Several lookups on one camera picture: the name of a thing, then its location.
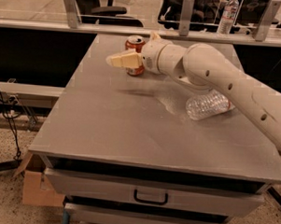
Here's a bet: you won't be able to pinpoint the black drawer handle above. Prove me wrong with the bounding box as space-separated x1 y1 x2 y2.
133 189 169 205

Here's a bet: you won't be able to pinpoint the clear plastic bottle lying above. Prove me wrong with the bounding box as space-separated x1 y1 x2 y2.
186 90 235 120

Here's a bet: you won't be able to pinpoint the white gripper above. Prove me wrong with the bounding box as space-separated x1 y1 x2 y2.
105 31 172 75

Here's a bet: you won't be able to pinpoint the upright water bottle background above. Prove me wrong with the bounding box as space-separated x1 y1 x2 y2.
217 0 240 35

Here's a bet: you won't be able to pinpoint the grey lower drawer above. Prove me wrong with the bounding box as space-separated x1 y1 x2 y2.
63 203 233 224

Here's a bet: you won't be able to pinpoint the metal railing frame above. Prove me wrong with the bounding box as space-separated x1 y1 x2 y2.
0 0 281 47

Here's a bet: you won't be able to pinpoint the grey drawer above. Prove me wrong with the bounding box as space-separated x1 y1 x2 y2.
63 203 233 224
45 168 264 217

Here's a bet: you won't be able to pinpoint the black office chair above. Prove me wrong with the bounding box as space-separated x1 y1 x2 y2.
76 0 144 27

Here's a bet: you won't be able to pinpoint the cardboard box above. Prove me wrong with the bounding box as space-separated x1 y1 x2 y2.
13 151 64 207

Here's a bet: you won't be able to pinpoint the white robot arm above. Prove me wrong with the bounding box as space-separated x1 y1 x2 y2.
106 33 281 151

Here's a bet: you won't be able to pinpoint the black cables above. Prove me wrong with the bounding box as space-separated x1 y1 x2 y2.
0 80 27 163

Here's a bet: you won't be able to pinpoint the grey upper drawer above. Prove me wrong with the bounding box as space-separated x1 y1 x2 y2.
45 168 264 217

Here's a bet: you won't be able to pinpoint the red coke can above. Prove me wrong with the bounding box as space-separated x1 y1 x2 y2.
124 35 146 77

